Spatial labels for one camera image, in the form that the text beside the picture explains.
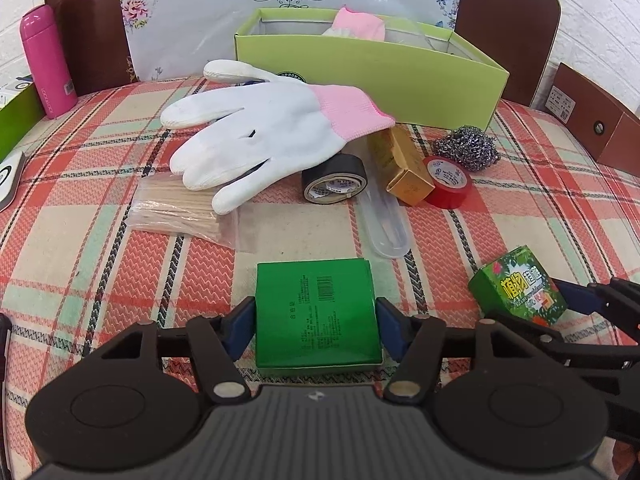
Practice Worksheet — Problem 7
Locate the black tape roll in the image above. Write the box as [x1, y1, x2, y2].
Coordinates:
[301, 152, 369, 205]

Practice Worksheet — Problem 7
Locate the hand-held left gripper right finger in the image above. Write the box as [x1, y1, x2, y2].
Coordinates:
[376, 297, 538, 403]

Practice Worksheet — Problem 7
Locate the small green printed box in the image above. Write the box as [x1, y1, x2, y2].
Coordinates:
[468, 245, 569, 329]

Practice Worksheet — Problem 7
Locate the brown wooden chair back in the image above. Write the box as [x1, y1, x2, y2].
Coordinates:
[43, 0, 559, 107]

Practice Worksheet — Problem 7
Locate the plaid tablecloth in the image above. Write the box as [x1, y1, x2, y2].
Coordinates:
[0, 76, 640, 480]

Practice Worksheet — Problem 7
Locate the large lime green box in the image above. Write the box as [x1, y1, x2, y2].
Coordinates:
[234, 7, 511, 132]

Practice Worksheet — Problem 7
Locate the white glove with pink cuff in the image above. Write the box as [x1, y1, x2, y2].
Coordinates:
[160, 59, 396, 214]

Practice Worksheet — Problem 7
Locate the steel wool scrubber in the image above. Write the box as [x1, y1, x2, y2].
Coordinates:
[432, 127, 502, 170]

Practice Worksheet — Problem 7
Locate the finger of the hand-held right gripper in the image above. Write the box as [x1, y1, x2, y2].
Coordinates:
[500, 316, 640, 386]
[555, 277, 640, 334]

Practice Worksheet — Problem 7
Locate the clear plastic case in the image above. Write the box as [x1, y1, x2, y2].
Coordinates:
[355, 191, 413, 261]

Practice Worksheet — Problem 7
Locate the white round device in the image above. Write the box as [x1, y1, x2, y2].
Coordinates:
[0, 150, 27, 212]

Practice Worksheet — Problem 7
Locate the pink thermos bottle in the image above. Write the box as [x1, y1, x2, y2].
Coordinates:
[19, 4, 79, 120]

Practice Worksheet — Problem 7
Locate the small white box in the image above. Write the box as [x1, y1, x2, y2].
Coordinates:
[0, 77, 32, 105]

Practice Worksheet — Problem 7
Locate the small green open box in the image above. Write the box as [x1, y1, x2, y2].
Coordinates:
[0, 79, 45, 162]

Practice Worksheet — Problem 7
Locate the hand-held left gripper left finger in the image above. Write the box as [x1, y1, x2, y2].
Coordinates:
[100, 296, 257, 405]

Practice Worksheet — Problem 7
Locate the floral plastic bag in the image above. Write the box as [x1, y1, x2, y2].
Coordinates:
[116, 0, 464, 84]

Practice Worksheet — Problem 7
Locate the brown shoe box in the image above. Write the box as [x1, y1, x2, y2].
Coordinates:
[542, 62, 640, 179]

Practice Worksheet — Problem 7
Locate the red tape roll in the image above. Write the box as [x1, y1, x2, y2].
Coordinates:
[422, 155, 475, 210]

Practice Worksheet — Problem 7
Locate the packet of wooden toothpicks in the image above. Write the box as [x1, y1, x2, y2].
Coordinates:
[124, 175, 257, 254]

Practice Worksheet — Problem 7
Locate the gold brown box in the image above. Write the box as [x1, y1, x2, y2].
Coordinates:
[367, 125, 435, 207]

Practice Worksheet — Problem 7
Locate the dark green box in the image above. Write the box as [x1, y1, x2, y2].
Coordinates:
[254, 257, 384, 374]

